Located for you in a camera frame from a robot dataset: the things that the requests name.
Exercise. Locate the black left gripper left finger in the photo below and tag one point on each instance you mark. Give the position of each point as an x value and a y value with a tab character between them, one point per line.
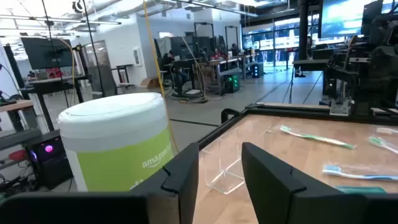
183	174

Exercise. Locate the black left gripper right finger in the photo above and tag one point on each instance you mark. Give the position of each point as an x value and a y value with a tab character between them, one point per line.
267	186

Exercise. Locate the green toothbrush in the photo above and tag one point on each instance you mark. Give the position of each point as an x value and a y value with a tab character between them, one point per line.
314	137
381	142

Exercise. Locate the blue toothbrush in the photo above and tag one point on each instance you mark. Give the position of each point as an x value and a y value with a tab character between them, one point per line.
334	170

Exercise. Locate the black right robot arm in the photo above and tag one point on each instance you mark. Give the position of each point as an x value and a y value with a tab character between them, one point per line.
376	68

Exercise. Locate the clear acrylic organizer box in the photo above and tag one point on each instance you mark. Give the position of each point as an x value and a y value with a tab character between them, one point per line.
224	168

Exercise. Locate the green white disinfecting wipes canister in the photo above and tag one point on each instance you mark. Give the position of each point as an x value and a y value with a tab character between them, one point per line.
115	124

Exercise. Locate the cardboard box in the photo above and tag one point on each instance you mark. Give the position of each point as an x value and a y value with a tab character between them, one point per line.
150	82

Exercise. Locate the green-lit computer tower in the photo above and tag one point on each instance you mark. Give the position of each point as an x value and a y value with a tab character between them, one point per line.
231	83

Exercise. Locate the person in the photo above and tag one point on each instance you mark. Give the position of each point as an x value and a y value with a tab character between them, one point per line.
169	60

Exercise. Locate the blue-lit computer tower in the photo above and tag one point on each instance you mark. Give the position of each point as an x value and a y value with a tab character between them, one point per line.
257	70

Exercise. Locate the long wooden desk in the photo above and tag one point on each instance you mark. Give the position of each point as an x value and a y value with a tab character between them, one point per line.
224	61

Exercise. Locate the black computer tower with lights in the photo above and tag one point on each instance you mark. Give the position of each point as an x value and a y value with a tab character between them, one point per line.
53	171

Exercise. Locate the black desk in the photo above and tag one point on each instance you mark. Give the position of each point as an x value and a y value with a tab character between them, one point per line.
53	84

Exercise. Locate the black pillar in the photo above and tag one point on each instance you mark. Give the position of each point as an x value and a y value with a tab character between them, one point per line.
303	28

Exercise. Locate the black television on stand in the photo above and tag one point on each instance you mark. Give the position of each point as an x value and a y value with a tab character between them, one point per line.
46	53

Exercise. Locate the black aluminium table frame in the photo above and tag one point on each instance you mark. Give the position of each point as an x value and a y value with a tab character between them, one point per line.
295	112

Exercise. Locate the white wall panel box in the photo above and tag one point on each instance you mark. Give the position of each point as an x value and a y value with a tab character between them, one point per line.
137	56

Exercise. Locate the glass wall panel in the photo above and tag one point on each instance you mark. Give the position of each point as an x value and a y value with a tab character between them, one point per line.
99	68

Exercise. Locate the large wall screen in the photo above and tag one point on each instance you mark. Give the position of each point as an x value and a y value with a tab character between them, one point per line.
342	17

